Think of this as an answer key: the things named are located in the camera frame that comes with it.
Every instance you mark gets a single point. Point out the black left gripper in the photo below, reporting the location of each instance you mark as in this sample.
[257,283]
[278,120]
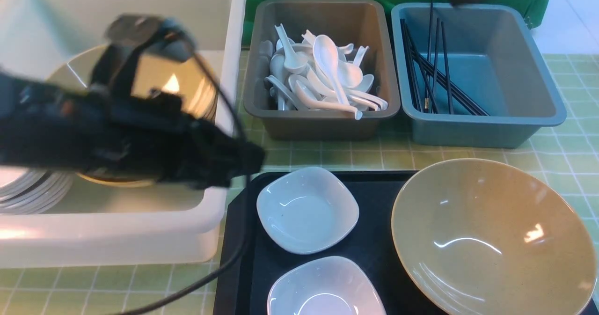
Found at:
[47,126]

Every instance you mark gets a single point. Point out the white ceramic soup spoon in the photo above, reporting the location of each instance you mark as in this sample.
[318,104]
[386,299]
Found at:
[326,57]

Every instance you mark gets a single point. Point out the large tan noodle bowl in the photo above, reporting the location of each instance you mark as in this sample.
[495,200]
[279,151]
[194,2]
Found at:
[480,237]

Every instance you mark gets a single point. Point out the white square dish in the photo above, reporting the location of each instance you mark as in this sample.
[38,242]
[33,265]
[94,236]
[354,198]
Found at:
[332,285]
[307,211]

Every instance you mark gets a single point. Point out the top tan stacked bowl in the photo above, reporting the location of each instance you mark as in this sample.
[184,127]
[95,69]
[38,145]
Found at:
[153,72]

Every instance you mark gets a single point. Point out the stack of white dishes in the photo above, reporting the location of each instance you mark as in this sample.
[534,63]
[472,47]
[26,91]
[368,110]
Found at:
[29,191]

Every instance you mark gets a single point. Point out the blue plastic chopstick bin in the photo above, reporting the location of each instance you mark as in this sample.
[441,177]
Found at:
[494,60]

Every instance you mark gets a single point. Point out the black chopsticks in bin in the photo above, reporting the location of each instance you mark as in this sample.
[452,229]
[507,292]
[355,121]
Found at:
[427,72]

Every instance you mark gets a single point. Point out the grey plastic spoon bin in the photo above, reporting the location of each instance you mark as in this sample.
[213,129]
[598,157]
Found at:
[361,22]

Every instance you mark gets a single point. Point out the large white plastic tub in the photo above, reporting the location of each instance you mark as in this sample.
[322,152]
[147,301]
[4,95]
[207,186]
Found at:
[95,224]

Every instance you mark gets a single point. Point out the pile of white spoons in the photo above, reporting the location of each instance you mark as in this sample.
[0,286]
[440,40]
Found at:
[297,83]

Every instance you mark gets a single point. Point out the black serving tray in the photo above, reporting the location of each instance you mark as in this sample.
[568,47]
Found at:
[243,290]

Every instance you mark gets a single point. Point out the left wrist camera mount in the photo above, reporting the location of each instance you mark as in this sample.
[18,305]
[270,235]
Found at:
[129,37]

